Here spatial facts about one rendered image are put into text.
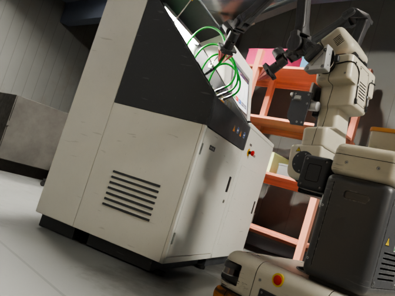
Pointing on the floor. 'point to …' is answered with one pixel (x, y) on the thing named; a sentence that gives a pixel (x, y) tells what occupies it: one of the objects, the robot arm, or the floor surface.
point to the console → (228, 227)
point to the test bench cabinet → (141, 188)
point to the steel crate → (28, 135)
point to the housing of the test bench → (89, 117)
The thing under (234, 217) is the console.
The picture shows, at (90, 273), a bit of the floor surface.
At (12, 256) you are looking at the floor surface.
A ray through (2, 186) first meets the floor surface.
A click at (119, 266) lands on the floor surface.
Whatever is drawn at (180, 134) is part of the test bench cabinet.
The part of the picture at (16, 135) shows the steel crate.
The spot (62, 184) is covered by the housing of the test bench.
